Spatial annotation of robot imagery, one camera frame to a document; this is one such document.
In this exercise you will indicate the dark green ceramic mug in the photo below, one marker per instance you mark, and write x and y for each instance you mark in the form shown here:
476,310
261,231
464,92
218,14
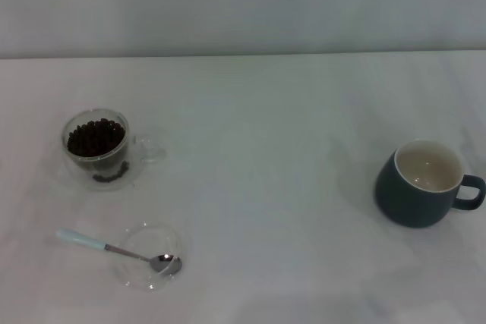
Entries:
402,206

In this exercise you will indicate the double-walled glass cup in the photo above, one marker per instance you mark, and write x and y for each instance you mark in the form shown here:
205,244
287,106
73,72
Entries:
146,149

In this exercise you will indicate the coffee beans heap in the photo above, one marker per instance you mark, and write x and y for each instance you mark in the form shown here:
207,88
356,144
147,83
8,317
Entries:
95,138

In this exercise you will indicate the clear glass saucer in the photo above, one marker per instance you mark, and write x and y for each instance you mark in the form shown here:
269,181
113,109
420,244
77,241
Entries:
167,233

